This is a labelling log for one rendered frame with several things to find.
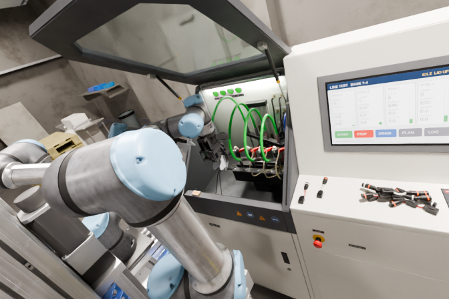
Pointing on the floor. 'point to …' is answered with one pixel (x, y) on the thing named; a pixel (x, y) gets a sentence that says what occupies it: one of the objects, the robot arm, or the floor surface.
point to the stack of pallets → (60, 145)
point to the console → (367, 169)
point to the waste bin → (129, 117)
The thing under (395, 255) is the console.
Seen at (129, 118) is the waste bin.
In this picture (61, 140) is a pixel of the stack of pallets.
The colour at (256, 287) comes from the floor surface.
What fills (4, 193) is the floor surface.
